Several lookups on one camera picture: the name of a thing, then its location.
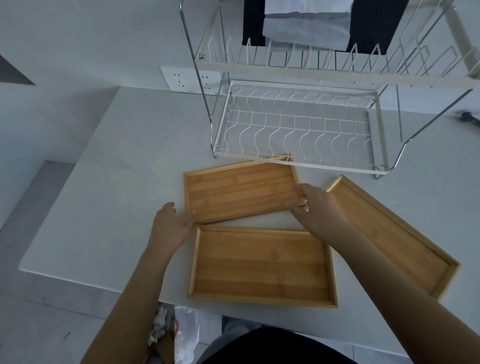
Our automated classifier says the black handle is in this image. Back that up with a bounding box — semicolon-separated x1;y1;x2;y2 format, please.
460;111;480;129

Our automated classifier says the white wall socket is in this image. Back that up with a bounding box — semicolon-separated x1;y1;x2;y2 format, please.
160;66;222;94

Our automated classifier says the white pole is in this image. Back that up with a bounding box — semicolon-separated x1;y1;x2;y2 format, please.
442;0;480;66

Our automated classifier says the person's right hand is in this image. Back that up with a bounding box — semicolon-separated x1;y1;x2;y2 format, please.
290;184;352;244

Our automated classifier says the cardboard box with scraps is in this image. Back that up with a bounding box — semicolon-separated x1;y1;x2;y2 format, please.
147;302;178;364

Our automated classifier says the person's right forearm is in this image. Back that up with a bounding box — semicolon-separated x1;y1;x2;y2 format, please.
326;223;480;364

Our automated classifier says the white grey cloth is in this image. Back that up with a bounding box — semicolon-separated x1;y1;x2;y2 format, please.
262;0;355;51

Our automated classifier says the person's left hand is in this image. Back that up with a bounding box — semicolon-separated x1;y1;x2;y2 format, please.
148;202;196;259

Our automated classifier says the white two-tier wire dish rack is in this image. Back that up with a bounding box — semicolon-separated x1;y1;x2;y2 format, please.
179;0;480;180

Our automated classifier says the person's dark clothing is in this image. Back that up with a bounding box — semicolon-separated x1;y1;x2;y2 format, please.
195;315;361;364

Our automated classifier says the black cloth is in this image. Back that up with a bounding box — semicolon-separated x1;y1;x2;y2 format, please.
242;0;409;55

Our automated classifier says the white plastic bag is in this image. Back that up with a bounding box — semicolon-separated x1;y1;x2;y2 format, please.
174;305;202;364

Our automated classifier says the bamboo tray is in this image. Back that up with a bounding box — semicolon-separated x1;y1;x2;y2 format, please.
183;153;309;225
326;174;461;301
187;224;338;309

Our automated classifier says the person's left forearm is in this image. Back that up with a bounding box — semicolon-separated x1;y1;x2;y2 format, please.
80;244;181;364

